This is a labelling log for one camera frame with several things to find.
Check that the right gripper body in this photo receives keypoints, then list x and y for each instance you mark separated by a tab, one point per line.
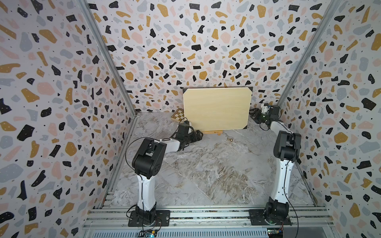
259	117

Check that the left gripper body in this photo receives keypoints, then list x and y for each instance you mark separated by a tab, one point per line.
193	138

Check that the small wooden easel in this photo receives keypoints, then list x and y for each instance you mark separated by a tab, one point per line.
213	132

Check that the light wooden board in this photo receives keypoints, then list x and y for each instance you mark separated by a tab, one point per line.
218	109

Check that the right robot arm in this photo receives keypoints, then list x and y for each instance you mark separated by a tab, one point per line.
286	150

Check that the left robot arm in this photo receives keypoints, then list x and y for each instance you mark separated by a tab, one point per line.
146	164

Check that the wooden chessboard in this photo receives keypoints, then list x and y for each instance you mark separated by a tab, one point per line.
178	116

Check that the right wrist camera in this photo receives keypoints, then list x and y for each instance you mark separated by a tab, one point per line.
265	108

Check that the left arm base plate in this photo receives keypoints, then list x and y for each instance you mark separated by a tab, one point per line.
158	218

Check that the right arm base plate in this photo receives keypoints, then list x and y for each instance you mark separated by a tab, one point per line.
261	217

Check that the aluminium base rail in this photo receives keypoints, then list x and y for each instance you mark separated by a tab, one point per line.
211	221

